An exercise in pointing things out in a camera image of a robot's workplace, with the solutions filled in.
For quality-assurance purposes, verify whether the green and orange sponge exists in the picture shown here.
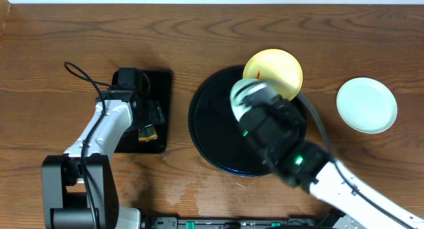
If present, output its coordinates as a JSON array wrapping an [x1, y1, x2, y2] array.
[[138, 125, 158, 142]]

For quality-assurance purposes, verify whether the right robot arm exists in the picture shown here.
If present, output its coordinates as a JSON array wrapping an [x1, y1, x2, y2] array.
[[231, 95, 423, 228]]

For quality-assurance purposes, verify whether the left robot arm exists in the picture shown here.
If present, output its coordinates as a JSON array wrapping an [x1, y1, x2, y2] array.
[[42, 68, 170, 228]]

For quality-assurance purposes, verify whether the black rectangular tray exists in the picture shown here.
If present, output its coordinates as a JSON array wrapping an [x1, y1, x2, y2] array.
[[115, 70, 172, 154]]

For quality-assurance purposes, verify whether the round black tray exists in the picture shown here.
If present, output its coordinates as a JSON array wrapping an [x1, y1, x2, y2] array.
[[188, 66, 270, 177]]

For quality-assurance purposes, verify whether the yellow plate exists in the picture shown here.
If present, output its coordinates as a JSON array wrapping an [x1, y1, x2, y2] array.
[[242, 49, 303, 101]]

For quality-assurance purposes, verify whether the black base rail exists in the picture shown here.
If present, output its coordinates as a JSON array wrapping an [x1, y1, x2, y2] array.
[[140, 216, 337, 229]]

